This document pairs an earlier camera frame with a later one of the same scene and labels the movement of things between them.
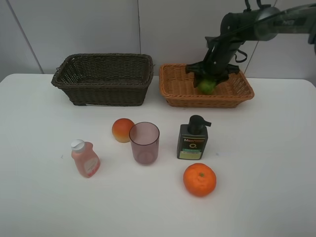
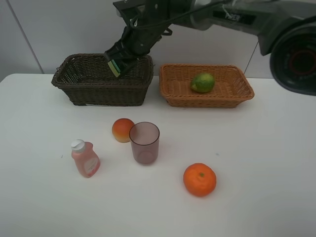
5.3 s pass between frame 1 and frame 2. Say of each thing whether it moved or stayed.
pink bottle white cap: stayed
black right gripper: moved
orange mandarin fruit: stayed
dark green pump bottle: moved
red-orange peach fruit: stayed
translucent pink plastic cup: stayed
